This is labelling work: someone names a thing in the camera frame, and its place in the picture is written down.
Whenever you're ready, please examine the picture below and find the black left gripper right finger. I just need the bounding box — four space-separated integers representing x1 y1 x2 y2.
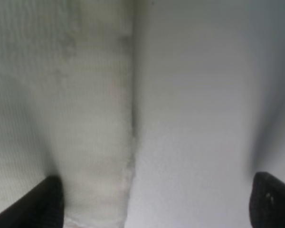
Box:
249 172 285 228

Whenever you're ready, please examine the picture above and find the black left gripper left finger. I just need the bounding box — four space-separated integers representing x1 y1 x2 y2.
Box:
0 176 63 228

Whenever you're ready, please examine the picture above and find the cream white towel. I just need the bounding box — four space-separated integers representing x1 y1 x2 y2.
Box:
0 0 134 228

